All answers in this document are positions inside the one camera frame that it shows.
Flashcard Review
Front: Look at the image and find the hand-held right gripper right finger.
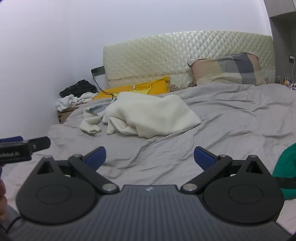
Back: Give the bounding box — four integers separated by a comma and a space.
181, 146, 265, 194

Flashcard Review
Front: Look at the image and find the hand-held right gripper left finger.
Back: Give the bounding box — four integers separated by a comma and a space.
35, 146, 120, 194

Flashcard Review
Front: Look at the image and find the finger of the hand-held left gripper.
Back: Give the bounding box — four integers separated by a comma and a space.
0, 136, 24, 143
29, 136, 51, 153

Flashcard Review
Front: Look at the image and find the black clothes pile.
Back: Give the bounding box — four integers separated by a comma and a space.
60, 79, 98, 98

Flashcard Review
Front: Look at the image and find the person's left hand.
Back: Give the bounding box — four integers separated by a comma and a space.
0, 179, 8, 219

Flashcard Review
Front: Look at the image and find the cardboard box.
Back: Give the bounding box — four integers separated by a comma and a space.
57, 105, 80, 125

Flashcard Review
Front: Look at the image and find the white crumpled cloth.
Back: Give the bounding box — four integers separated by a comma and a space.
55, 92, 100, 112

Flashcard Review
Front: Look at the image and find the grey duvet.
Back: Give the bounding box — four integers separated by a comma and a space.
47, 82, 296, 167

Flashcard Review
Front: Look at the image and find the yellow pillow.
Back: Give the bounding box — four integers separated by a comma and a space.
92, 76, 171, 101

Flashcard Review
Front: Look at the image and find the green garment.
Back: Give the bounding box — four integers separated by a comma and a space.
272, 142, 296, 200

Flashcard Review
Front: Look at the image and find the plaid pillow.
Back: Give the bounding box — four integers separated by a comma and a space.
187, 53, 266, 87

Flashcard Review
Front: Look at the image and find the cream quilted headboard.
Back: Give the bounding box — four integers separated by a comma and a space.
103, 31, 277, 92

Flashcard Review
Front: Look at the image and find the row of small bottles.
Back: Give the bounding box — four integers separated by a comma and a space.
283, 75, 296, 91

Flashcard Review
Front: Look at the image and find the grey wardrobe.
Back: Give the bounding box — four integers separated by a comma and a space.
265, 0, 296, 84

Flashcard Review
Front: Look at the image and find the black cord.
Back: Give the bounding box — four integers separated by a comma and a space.
4, 215, 23, 233

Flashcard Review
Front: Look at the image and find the black charging cable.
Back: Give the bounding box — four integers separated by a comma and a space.
92, 71, 116, 100

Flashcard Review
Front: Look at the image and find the grey wall socket panel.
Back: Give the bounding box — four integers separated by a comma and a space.
91, 65, 105, 76

